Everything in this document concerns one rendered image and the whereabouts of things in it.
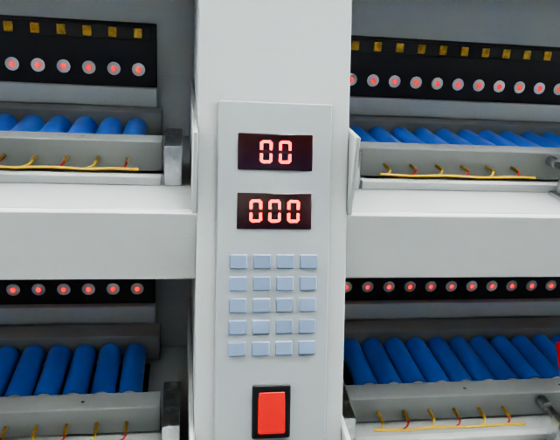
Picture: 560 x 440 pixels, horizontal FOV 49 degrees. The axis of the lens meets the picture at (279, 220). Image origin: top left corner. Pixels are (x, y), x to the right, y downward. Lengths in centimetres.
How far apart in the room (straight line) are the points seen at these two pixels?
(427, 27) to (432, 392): 34
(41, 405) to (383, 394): 25
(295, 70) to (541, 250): 21
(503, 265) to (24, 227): 31
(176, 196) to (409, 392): 24
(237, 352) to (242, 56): 18
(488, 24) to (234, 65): 35
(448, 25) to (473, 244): 28
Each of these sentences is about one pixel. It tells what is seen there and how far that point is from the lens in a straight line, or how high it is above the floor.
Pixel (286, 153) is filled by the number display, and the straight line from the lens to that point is 38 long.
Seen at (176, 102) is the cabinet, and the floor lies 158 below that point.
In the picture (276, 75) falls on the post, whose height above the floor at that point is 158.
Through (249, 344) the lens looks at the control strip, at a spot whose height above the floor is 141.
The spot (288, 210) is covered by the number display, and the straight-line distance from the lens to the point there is 38.
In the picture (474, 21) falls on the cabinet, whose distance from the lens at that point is 66.
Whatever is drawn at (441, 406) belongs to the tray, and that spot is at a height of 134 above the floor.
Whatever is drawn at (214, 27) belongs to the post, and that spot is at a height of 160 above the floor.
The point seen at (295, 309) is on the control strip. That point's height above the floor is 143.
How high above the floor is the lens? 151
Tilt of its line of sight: 3 degrees down
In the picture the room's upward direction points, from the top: 1 degrees clockwise
